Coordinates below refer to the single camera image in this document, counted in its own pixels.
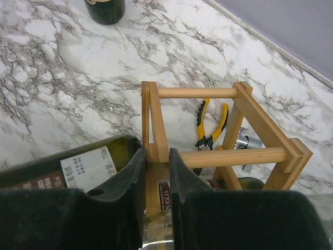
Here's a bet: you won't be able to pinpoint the dark green bottle Masini label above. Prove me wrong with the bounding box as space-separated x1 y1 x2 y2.
84 0 125 25

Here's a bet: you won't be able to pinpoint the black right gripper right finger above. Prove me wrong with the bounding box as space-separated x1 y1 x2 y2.
169 148 331 249

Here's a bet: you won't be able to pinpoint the yellow handled pliers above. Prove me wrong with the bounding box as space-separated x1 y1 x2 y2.
195 98 229 151

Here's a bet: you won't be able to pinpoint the olive wine bottle brown label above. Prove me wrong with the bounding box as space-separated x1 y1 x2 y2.
202 177 265 191

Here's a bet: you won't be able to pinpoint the green bottle Primitivo label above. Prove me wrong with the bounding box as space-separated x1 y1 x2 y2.
0 134 143 190

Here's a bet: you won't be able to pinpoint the square clear liquor bottle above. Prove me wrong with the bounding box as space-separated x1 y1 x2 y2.
141 180 174 250

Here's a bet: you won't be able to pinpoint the silver metal clamp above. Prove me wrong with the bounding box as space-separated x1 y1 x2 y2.
234 127 262 172

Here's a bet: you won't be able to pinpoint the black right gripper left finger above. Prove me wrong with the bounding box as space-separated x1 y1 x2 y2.
1 148 146 249

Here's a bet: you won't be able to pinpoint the wooden wine rack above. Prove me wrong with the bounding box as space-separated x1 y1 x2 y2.
142 81 312 217

